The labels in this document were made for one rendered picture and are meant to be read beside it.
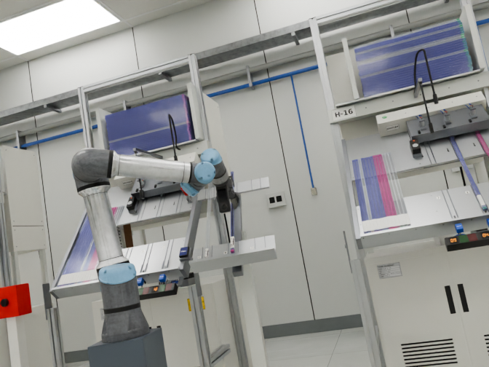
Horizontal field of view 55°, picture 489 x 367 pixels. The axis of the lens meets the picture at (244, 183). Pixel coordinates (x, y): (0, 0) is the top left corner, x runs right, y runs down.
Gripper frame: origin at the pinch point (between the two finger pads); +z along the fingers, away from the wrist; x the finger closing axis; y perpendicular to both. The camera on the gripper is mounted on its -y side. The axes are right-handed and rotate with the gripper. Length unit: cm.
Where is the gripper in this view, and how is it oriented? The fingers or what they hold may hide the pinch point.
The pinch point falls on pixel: (232, 208)
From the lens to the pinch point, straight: 207.9
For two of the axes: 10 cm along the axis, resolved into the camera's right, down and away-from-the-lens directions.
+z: 2.3, 5.8, 7.8
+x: -9.7, 2.0, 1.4
